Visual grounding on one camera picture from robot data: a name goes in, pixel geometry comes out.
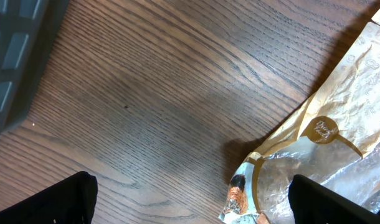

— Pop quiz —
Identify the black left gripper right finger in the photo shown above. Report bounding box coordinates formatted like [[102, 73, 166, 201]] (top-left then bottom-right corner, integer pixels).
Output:
[[288, 174, 380, 224]]

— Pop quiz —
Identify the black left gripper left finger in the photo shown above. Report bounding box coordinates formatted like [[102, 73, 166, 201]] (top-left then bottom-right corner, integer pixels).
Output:
[[0, 171, 98, 224]]

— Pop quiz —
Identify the clear plastic snack bag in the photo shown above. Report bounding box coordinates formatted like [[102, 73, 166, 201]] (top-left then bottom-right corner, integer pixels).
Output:
[[219, 9, 380, 223]]

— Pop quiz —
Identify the grey plastic mesh basket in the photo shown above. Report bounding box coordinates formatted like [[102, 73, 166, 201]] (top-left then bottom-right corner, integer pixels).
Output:
[[0, 0, 69, 135]]

